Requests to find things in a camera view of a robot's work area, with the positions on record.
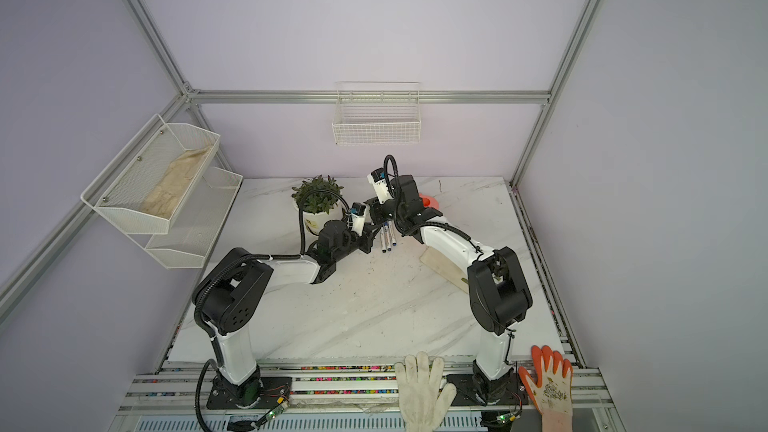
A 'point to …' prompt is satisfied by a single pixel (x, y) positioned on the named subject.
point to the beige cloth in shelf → (162, 199)
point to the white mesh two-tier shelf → (186, 238)
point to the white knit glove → (424, 400)
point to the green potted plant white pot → (318, 197)
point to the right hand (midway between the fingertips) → (367, 207)
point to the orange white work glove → (551, 387)
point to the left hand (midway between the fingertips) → (375, 221)
